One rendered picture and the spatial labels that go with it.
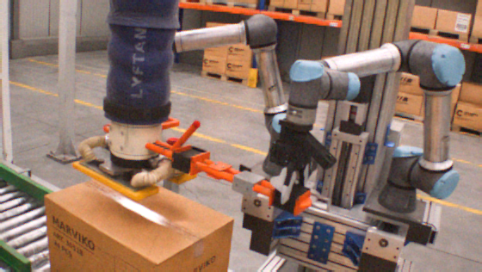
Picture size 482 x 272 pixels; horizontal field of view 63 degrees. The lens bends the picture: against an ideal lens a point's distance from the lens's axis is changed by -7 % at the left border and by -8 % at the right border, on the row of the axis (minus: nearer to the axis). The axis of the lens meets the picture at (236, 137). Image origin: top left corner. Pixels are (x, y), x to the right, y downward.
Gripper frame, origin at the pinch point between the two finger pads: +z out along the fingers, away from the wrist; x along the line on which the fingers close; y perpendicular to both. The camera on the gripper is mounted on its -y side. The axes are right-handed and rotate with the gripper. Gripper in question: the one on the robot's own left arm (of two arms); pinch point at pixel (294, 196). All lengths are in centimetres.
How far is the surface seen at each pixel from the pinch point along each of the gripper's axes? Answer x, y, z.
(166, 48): -1, 51, -31
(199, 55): -750, 670, 94
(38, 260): 16, 107, 69
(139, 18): 9, 53, -40
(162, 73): 1, 51, -23
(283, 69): -789, 441, 90
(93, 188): 3, 83, 28
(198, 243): 0.2, 30.3, 28.5
